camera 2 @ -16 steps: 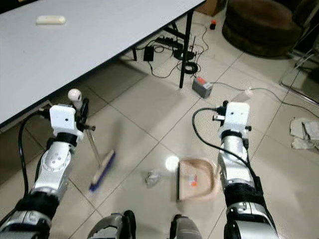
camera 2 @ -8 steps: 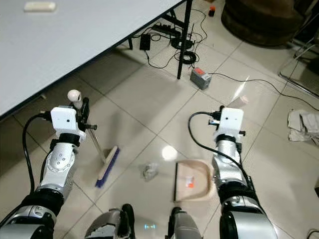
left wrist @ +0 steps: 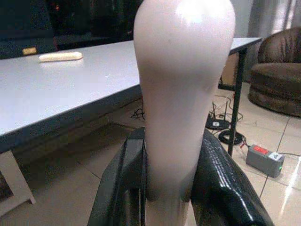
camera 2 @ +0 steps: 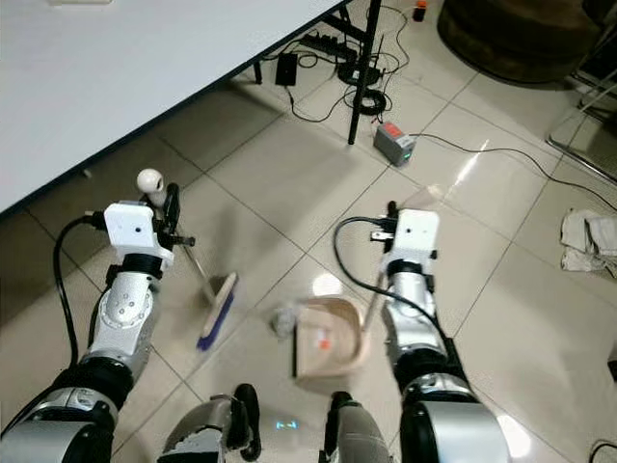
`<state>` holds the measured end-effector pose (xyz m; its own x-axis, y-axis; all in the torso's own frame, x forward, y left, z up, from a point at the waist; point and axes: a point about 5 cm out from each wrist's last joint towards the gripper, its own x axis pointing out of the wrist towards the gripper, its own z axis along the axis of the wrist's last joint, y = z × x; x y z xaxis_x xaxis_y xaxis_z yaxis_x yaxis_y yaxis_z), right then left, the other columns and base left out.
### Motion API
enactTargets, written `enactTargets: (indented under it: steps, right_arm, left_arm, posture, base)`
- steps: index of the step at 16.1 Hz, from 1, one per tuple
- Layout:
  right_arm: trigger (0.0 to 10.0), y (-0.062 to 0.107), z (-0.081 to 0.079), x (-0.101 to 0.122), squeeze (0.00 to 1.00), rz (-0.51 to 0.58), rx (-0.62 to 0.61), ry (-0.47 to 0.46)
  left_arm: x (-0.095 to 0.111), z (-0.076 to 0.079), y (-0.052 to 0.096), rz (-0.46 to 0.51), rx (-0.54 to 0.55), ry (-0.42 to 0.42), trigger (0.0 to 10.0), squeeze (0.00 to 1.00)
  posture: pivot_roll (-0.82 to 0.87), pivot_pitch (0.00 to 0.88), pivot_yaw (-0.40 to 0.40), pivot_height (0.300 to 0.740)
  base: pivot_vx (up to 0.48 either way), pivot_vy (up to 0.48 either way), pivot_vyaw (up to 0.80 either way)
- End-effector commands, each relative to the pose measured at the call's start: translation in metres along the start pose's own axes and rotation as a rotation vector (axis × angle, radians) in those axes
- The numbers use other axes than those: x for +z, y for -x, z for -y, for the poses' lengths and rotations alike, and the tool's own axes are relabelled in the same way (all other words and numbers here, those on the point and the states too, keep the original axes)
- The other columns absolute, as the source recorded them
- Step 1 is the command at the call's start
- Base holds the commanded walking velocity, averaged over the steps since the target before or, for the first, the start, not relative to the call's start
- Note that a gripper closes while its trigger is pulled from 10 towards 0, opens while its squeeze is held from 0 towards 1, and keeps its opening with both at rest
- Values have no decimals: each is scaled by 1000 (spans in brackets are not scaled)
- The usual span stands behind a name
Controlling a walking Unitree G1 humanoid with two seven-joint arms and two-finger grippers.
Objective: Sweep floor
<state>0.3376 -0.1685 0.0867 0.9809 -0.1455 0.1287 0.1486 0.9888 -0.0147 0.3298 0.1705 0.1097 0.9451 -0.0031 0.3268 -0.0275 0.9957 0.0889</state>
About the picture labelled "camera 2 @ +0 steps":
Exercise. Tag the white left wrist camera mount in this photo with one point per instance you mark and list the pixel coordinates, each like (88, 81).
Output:
(130, 228)

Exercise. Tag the robot leg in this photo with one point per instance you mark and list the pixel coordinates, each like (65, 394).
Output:
(212, 429)
(357, 434)

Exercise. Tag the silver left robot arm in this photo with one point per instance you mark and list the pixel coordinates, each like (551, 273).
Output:
(120, 309)

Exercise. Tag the crumpled grey paper trash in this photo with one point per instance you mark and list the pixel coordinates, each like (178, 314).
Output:
(284, 323)

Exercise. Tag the robot left leg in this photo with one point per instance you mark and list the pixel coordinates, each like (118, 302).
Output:
(212, 429)

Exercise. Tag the small black object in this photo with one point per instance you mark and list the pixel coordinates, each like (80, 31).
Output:
(612, 365)

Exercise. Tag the flat white item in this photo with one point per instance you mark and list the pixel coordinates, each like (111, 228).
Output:
(77, 2)

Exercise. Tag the dark round pouf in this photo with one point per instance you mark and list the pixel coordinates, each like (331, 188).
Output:
(516, 39)

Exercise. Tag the grey power supply red display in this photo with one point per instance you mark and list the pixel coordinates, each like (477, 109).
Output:
(395, 147)

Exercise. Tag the robot right leg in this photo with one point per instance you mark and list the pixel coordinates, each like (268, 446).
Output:
(357, 434)

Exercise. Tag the black power adapter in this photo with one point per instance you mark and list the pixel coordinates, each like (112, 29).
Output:
(286, 68)

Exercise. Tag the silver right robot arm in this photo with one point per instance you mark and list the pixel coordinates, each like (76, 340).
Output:
(415, 333)

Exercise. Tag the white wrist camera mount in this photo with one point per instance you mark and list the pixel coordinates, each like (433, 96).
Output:
(130, 228)
(416, 234)

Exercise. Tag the crumpled white cloth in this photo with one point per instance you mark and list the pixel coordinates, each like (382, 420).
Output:
(588, 241)

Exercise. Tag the black metal table leg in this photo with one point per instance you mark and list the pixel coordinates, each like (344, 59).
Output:
(366, 77)

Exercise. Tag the small orange red object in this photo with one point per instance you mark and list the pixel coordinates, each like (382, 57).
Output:
(419, 10)

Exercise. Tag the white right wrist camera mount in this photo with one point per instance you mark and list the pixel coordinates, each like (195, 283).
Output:
(416, 234)

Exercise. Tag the black power strip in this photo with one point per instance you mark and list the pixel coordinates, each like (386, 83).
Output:
(328, 44)

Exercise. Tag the beige broom with blue bristles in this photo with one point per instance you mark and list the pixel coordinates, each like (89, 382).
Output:
(217, 309)

